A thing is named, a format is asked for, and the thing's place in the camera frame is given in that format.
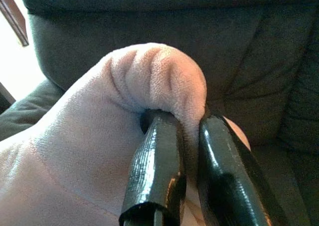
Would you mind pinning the pink plush pillow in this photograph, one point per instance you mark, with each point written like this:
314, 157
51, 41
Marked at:
87, 136

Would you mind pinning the dark brown wooden door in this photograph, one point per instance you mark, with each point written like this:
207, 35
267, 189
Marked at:
15, 19

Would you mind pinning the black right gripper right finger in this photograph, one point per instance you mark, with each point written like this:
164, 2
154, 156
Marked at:
229, 181

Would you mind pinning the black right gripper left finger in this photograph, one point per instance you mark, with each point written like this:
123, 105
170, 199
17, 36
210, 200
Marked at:
157, 166

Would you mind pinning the grey-brown fabric sofa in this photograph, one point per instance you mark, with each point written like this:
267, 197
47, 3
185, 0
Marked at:
249, 49

